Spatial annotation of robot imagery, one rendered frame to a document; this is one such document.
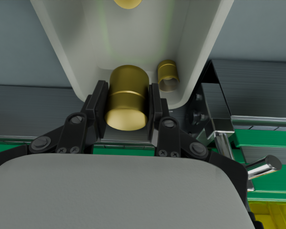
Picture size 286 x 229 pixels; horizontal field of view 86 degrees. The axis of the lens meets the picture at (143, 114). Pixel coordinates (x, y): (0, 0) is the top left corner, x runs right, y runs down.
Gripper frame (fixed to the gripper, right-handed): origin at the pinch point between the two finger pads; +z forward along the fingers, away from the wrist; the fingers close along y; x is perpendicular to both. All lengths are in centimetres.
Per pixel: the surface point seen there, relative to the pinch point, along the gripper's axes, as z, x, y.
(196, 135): 6.9, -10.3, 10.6
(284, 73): 14.7, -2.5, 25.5
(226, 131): 3.2, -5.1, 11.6
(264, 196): 0.1, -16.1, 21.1
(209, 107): 7.2, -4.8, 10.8
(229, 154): 0.7, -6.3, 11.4
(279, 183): -1.3, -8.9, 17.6
